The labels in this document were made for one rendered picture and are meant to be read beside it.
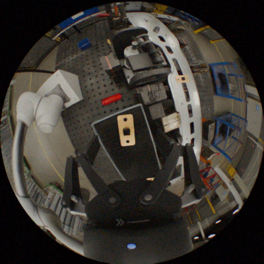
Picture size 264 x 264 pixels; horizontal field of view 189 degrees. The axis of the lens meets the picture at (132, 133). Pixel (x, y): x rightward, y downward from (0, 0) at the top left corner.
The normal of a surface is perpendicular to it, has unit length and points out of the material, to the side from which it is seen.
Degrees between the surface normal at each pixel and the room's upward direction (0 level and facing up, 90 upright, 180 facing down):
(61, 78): 44
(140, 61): 0
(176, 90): 0
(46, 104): 67
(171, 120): 0
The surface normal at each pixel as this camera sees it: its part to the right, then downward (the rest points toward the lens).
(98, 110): 0.07, 0.37
